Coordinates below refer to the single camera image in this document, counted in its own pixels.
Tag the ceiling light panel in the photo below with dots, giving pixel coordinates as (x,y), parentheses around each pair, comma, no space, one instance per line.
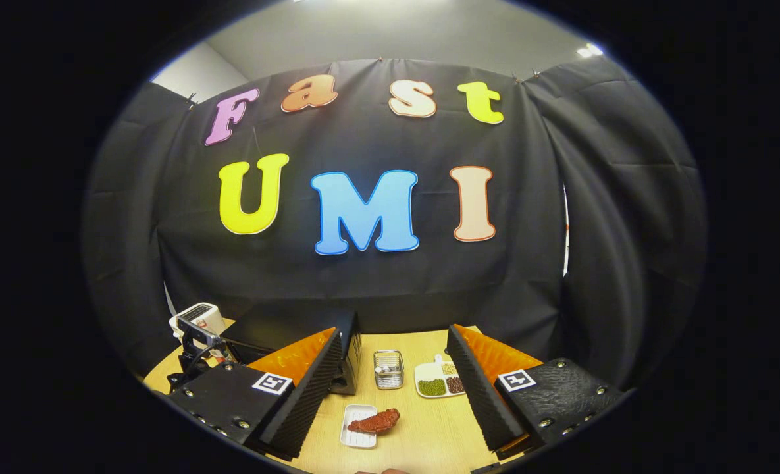
(590,50)

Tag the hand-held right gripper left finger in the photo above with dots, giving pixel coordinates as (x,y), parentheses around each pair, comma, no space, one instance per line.
(304,401)

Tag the brown meat piece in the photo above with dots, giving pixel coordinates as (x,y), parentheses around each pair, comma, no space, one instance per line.
(376,421)

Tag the white divided dish with beans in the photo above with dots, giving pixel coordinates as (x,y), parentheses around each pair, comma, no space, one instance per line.
(432,385)

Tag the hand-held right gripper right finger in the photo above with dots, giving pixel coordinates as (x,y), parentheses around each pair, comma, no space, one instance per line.
(482,401)

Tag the black backdrop cloth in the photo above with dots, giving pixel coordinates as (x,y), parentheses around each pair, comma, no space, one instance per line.
(390,276)

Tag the square clear glass jar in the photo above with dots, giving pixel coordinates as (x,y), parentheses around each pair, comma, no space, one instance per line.
(388,368)

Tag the white rectangular dish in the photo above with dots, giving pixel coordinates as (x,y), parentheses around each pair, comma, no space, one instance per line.
(357,440)

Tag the white toaster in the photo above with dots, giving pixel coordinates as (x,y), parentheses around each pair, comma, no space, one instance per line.
(210,316)

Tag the black electric oven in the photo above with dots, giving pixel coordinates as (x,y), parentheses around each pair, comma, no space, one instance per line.
(284,326)

